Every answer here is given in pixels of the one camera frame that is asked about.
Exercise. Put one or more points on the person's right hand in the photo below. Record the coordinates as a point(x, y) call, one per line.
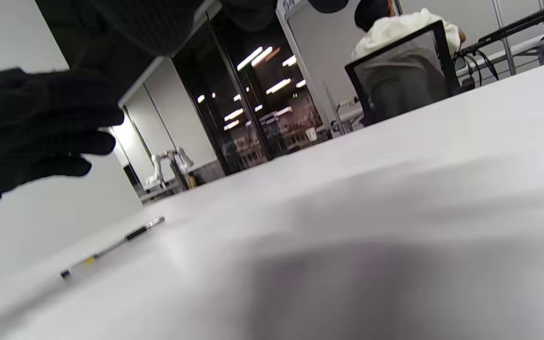
point(26, 123)

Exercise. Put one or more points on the clear pen with yellow mark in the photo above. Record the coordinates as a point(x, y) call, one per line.
point(135, 233)

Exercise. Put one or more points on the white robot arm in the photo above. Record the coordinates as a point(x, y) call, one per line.
point(158, 163)

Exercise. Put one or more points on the white table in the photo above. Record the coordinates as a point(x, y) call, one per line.
point(371, 212)

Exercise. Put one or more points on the black mesh office chair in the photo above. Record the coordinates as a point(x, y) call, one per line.
point(402, 80)

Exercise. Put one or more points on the black desk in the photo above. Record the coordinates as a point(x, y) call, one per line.
point(513, 26)

